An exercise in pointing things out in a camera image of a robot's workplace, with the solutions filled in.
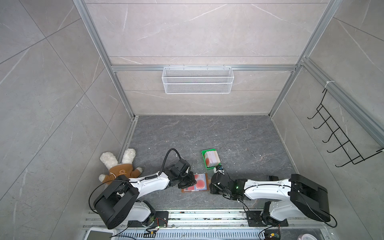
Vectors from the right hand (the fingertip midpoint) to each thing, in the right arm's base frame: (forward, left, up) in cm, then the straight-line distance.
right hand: (208, 186), depth 84 cm
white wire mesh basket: (+62, +4, +29) cm, 69 cm away
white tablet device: (-21, +50, +5) cm, 55 cm away
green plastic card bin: (+21, +2, +3) cm, 21 cm away
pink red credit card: (+3, +4, +1) cm, 5 cm away
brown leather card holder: (-1, +9, 0) cm, 9 cm away
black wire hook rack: (+1, -58, +32) cm, 66 cm away
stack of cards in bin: (+15, -3, +4) cm, 16 cm away
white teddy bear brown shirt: (+8, +53, +8) cm, 54 cm away
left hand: (+3, +6, +2) cm, 7 cm away
